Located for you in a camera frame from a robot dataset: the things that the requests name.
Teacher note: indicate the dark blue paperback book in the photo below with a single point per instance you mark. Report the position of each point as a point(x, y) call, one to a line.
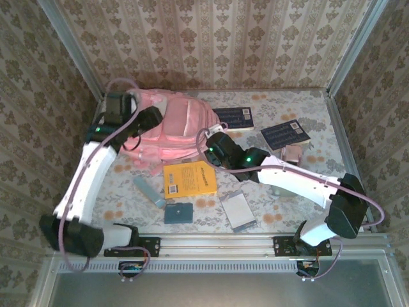
point(281, 134)
point(233, 116)

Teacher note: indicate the pink backpack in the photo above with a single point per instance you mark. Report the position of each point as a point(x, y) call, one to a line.
point(188, 128)

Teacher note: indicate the yellow book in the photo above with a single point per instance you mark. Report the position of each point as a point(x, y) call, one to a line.
point(191, 179)

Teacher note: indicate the white notebook with blue edges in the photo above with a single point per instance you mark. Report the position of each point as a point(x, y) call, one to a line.
point(238, 211)

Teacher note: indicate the teal card wallet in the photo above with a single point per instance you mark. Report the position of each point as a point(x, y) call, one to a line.
point(178, 213)

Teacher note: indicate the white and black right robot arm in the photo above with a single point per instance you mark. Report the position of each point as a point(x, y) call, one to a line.
point(294, 182)

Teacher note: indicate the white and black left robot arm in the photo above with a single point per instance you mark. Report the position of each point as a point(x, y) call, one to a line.
point(89, 179)

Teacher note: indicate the floral tablecloth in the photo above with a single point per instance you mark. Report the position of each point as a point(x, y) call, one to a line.
point(287, 105)

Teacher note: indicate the grey metal panel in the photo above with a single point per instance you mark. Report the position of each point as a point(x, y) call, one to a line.
point(217, 291)

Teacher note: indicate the black controller board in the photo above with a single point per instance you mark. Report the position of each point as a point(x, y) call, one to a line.
point(306, 270)
point(131, 270)

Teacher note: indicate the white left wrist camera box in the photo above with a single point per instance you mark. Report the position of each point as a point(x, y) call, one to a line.
point(134, 100)

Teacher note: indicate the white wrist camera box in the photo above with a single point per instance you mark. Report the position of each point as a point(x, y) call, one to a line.
point(218, 128)
point(134, 100)

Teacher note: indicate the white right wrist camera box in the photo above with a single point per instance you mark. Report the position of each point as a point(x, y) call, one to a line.
point(218, 128)

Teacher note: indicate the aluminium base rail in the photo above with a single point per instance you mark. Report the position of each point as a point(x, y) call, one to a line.
point(217, 244)

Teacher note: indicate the aluminium frame post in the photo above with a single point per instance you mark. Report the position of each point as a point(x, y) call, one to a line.
point(354, 48)
point(73, 48)

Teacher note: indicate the aluminium side rail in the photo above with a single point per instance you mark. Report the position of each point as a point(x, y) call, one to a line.
point(350, 160)

